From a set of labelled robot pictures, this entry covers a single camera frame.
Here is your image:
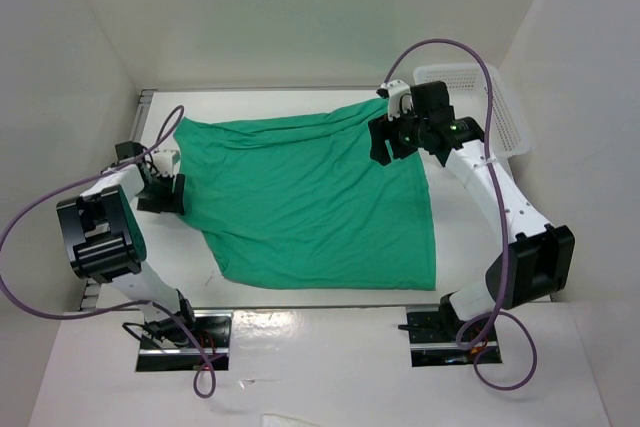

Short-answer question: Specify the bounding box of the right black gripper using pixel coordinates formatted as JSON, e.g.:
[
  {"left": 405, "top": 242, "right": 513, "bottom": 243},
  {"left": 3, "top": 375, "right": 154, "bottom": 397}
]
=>
[{"left": 367, "top": 101, "right": 427, "bottom": 166}]

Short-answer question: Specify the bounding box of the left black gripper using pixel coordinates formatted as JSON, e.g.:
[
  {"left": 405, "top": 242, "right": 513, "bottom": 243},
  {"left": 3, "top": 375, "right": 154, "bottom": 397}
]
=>
[{"left": 134, "top": 170, "right": 185, "bottom": 215}]

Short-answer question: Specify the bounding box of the green tank top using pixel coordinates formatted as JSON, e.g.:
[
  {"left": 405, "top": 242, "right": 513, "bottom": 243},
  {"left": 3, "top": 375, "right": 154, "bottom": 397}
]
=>
[{"left": 174, "top": 99, "right": 436, "bottom": 291}]

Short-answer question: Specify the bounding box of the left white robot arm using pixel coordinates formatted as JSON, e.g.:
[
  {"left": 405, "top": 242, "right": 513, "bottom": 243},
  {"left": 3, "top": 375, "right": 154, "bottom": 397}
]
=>
[{"left": 56, "top": 141, "right": 199, "bottom": 347}]

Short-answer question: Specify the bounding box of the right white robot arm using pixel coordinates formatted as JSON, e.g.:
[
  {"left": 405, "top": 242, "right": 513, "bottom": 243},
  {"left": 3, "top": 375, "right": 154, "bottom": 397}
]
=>
[{"left": 368, "top": 80, "right": 575, "bottom": 340}]

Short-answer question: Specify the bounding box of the white plastic mesh basket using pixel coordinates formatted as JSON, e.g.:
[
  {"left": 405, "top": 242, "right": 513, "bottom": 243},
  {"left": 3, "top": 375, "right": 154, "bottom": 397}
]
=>
[{"left": 413, "top": 63, "right": 533, "bottom": 159}]

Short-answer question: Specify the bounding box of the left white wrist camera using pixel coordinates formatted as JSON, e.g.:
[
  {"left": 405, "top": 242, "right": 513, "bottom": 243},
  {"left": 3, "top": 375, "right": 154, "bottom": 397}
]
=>
[{"left": 150, "top": 149, "right": 180, "bottom": 178}]

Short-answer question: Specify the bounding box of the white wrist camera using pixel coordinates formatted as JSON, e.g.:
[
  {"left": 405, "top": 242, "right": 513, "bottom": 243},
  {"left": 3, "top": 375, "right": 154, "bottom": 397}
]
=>
[
  {"left": 150, "top": 149, "right": 180, "bottom": 178},
  {"left": 376, "top": 80, "right": 413, "bottom": 121}
]

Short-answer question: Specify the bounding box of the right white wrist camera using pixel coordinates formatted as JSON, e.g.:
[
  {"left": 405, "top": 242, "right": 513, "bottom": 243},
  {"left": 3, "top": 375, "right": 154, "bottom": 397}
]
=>
[{"left": 376, "top": 80, "right": 413, "bottom": 121}]

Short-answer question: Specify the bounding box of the aluminium table edge rail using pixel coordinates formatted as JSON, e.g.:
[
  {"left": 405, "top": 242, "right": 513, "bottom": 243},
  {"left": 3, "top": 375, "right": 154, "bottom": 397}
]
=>
[{"left": 78, "top": 89, "right": 156, "bottom": 312}]

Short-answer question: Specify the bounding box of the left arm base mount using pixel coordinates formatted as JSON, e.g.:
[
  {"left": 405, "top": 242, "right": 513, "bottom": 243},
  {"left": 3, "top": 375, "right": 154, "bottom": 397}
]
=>
[{"left": 122, "top": 310, "right": 232, "bottom": 373}]

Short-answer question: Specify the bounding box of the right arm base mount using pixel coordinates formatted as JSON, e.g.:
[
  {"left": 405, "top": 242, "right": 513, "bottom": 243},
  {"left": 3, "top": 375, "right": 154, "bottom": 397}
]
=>
[{"left": 398, "top": 307, "right": 502, "bottom": 367}]

